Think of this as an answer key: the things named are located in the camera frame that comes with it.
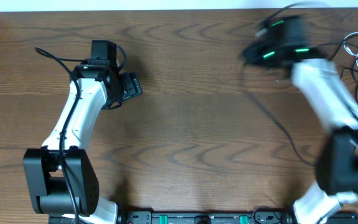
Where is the left camera black cable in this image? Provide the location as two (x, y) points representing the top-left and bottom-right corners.
(34, 46), (88, 224)

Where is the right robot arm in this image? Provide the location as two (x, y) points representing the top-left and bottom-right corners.
(242, 16), (358, 223)

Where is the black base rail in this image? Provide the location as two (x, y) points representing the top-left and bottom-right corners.
(47, 208), (358, 224)

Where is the camera black cable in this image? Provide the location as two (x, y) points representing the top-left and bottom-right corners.
(255, 1), (329, 35)
(34, 46), (88, 224)

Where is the right camera black cable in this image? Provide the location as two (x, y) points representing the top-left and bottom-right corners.
(255, 1), (329, 35)

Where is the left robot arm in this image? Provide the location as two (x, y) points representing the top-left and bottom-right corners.
(23, 40), (142, 223)

